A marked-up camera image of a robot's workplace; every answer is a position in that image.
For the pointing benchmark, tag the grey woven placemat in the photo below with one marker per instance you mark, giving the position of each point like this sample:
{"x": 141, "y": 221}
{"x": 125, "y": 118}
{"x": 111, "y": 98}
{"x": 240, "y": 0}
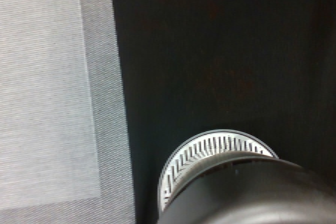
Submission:
{"x": 65, "y": 157}

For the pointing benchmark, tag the grey coffee machine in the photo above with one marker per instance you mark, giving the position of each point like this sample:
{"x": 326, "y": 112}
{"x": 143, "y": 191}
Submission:
{"x": 225, "y": 181}

